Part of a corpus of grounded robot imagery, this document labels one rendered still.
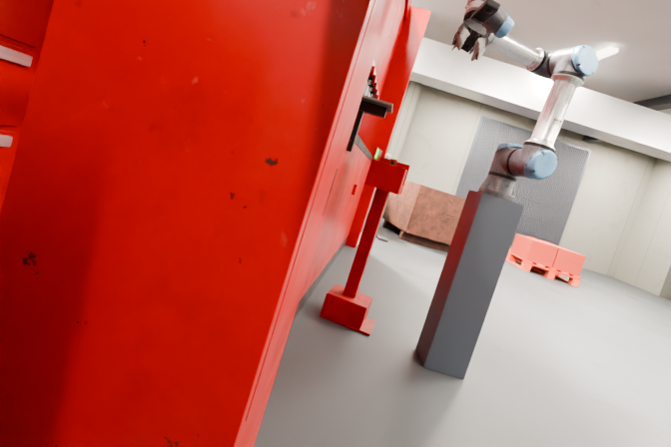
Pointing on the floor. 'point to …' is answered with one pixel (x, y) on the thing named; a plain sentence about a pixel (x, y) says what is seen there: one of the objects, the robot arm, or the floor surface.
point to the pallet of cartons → (546, 258)
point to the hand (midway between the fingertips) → (469, 50)
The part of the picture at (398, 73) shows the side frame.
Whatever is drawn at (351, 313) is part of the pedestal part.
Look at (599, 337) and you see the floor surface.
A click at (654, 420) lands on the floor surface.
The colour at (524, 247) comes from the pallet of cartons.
